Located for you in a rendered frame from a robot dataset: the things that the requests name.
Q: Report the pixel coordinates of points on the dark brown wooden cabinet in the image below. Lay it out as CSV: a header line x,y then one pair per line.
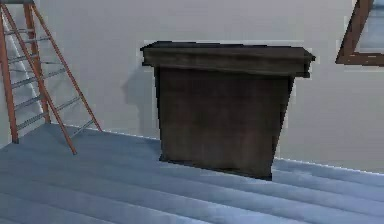
x,y
220,120

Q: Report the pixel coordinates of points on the orange step ladder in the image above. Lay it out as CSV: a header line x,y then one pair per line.
x,y
40,83

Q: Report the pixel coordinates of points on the brown framed window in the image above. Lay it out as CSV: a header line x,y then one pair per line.
x,y
353,36

